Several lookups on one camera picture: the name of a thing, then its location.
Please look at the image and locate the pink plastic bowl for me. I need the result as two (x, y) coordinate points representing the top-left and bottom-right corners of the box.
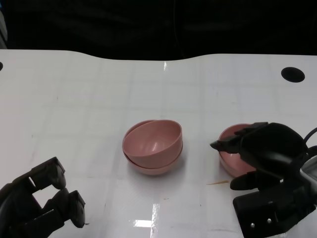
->
(122, 119), (184, 177)
(122, 119), (183, 165)
(218, 123), (258, 178)

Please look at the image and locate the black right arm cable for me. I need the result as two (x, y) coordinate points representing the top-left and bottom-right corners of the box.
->
(303, 126), (317, 156)

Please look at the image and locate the black backdrop curtain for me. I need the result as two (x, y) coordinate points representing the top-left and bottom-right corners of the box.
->
(0, 0), (317, 61)

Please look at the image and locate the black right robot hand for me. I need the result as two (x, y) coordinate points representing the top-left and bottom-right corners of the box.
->
(210, 121), (309, 191)

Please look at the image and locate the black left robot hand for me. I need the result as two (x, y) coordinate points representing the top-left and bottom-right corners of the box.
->
(0, 156), (87, 238)

